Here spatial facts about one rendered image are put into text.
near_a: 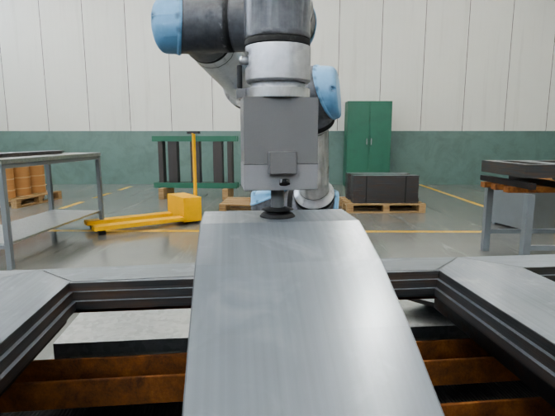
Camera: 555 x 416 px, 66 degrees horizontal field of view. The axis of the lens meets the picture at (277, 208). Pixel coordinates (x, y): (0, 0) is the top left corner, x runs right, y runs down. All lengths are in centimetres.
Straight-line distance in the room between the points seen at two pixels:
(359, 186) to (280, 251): 622
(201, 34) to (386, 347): 45
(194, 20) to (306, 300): 40
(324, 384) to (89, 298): 61
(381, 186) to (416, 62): 502
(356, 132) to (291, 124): 957
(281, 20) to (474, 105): 1107
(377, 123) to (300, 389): 987
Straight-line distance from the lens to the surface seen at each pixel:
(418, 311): 120
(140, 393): 83
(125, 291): 86
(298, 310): 37
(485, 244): 481
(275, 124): 48
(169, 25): 63
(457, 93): 1137
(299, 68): 49
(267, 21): 49
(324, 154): 109
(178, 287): 84
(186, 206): 570
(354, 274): 41
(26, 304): 80
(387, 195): 676
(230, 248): 43
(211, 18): 61
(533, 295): 85
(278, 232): 46
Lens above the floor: 112
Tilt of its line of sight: 9 degrees down
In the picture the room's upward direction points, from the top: straight up
